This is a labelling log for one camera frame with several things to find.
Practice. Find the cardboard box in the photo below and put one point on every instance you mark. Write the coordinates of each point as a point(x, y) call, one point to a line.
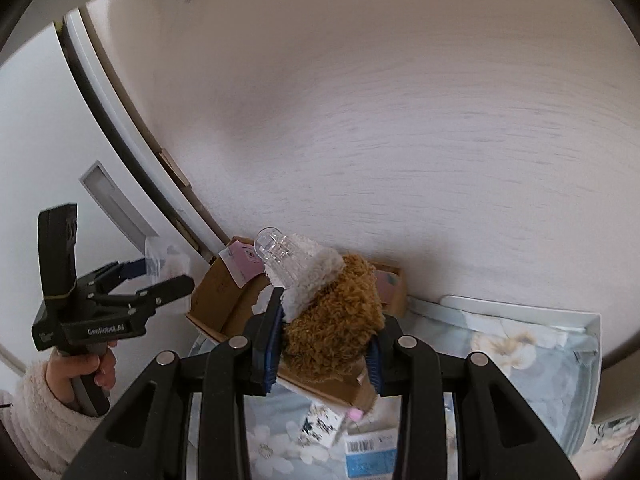
point(217, 300)

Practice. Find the person's left hand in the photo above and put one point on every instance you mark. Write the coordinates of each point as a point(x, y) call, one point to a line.
point(59, 377)

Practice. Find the white door frame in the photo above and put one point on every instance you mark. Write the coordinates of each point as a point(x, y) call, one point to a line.
point(130, 125)

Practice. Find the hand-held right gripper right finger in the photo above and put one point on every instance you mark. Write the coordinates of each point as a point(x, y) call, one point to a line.
point(374, 367)

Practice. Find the white door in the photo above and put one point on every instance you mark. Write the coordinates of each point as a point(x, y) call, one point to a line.
point(60, 160)

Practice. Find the clear plastic bag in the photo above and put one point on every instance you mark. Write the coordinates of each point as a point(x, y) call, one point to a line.
point(167, 257)

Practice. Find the white storage tray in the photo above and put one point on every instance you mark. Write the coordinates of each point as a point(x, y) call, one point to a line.
point(500, 310)

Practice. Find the blue barcode label packet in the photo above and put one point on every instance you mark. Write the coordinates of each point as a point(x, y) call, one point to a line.
point(370, 452)

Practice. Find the clear plastic cup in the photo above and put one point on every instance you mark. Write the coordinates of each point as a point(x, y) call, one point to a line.
point(275, 255)

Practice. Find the small pink item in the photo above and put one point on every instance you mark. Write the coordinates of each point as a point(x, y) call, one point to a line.
point(357, 414)

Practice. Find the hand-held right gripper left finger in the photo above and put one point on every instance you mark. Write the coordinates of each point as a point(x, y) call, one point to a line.
point(269, 360)

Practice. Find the pink packet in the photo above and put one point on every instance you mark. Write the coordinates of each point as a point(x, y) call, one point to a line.
point(242, 262)

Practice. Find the person's left forearm white sleeve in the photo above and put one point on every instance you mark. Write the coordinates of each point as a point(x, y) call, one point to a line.
point(35, 425)

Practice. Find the black and white paper tag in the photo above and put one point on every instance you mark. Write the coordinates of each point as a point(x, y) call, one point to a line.
point(320, 427)

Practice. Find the blue floral bedsheet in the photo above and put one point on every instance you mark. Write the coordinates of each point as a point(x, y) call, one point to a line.
point(525, 355)

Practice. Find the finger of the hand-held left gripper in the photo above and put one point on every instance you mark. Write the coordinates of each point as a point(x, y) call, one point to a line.
point(170, 287)
point(131, 269)

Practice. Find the brown fluffy slipper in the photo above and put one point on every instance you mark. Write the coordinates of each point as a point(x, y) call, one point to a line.
point(330, 320)

